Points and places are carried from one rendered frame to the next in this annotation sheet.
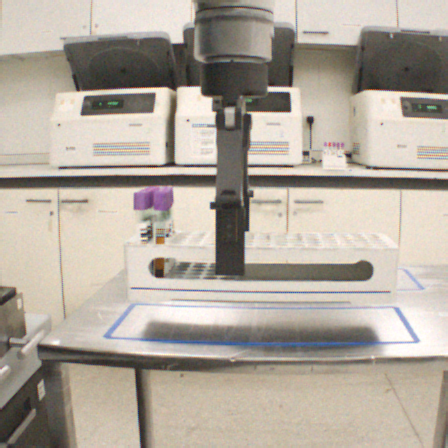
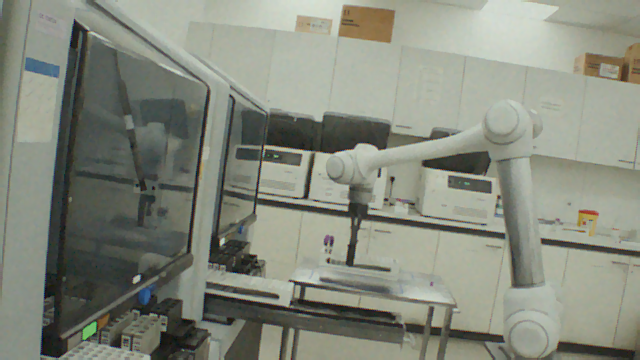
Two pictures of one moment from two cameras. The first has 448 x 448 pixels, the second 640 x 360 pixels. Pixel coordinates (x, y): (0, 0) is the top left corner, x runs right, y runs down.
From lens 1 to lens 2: 127 cm
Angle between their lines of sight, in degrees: 5
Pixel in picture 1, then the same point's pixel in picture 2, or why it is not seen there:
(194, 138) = (322, 185)
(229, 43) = (358, 198)
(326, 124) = (402, 182)
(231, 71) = (358, 207)
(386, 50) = not seen: hidden behind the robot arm
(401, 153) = (443, 209)
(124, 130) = (281, 174)
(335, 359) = (376, 293)
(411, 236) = (442, 259)
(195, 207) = (317, 225)
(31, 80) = not seen: hidden behind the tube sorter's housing
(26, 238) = not seen: hidden behind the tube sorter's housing
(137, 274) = (322, 261)
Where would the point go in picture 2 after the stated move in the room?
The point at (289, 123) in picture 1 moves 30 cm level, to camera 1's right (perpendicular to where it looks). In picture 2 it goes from (378, 184) to (418, 190)
